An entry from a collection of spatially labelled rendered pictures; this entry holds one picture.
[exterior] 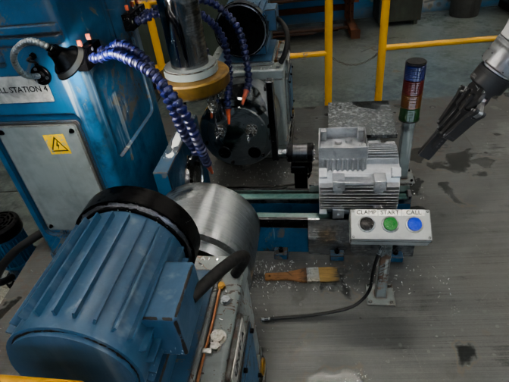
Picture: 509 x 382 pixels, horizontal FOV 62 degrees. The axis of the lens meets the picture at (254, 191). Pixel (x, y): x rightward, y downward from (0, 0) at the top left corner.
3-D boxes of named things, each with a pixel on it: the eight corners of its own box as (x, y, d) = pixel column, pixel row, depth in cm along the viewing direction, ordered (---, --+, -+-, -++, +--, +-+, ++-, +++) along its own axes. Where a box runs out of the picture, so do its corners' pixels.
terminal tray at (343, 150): (318, 172, 108) (318, 148, 104) (319, 150, 117) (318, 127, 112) (366, 171, 106) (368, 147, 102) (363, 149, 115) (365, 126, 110)
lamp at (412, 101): (401, 110, 129) (403, 96, 127) (398, 101, 134) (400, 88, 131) (422, 109, 128) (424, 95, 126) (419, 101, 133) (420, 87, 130)
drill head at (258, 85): (201, 181, 138) (185, 112, 123) (223, 120, 170) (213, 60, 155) (276, 180, 134) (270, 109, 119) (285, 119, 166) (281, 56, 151)
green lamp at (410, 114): (400, 123, 132) (401, 110, 129) (397, 114, 137) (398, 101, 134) (420, 123, 131) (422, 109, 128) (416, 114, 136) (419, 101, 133)
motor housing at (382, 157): (319, 227, 114) (318, 170, 103) (319, 185, 129) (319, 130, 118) (395, 228, 111) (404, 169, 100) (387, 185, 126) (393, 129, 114)
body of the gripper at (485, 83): (477, 54, 89) (447, 91, 95) (489, 70, 83) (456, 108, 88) (505, 70, 90) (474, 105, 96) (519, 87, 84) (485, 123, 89)
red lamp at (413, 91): (403, 96, 127) (404, 82, 124) (400, 88, 131) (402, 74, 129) (424, 95, 126) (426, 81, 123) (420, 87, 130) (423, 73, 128)
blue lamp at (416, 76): (404, 82, 124) (407, 67, 121) (402, 74, 129) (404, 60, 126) (426, 81, 123) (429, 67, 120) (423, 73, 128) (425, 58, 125)
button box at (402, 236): (349, 245, 97) (350, 239, 92) (348, 214, 99) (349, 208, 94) (428, 246, 94) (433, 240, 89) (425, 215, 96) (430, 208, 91)
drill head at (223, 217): (126, 374, 86) (85, 295, 71) (176, 245, 115) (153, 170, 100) (247, 382, 82) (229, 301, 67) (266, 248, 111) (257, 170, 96)
